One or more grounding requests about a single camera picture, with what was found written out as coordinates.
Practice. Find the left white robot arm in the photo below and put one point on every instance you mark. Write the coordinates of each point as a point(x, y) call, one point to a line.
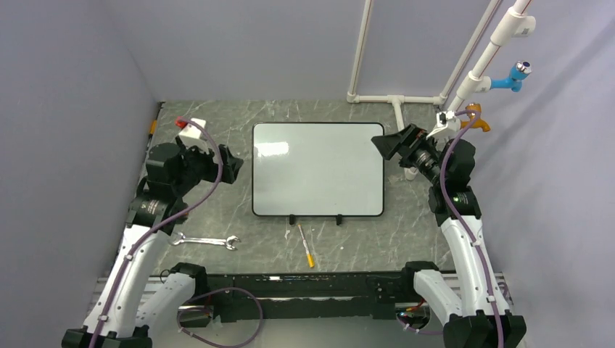
point(120, 318)

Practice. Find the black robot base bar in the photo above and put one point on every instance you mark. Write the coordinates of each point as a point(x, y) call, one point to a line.
point(233, 297)

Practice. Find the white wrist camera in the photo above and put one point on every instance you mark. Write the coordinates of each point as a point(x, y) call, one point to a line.
point(189, 136)
point(447, 125)

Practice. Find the white whiteboard black frame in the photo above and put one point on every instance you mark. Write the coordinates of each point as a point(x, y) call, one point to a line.
point(317, 169)

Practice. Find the silver open-end wrench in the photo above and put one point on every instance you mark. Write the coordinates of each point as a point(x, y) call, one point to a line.
point(204, 240)

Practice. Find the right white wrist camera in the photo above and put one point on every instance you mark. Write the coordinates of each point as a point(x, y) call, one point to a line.
point(447, 125)

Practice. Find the orange brass faucet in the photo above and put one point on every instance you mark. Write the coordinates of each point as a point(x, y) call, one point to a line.
point(474, 113)

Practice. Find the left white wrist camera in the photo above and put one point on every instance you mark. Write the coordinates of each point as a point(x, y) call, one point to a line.
point(189, 136)

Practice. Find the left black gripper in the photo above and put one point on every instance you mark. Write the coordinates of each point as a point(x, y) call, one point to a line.
point(230, 164)

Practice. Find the orange-tipped tool at edge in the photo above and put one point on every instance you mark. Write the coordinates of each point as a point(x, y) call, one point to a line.
point(153, 124)

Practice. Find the white pvc pipe frame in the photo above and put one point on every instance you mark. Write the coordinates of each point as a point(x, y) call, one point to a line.
point(515, 22)

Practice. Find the yellow marker cap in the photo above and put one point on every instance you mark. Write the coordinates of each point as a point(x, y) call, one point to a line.
point(310, 260)

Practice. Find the white marker pen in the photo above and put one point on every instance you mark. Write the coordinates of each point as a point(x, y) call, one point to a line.
point(304, 240)

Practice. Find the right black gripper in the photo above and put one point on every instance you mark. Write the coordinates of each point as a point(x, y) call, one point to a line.
point(411, 138)

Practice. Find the blue faucet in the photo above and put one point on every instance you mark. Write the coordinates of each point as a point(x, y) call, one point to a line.
point(519, 72)

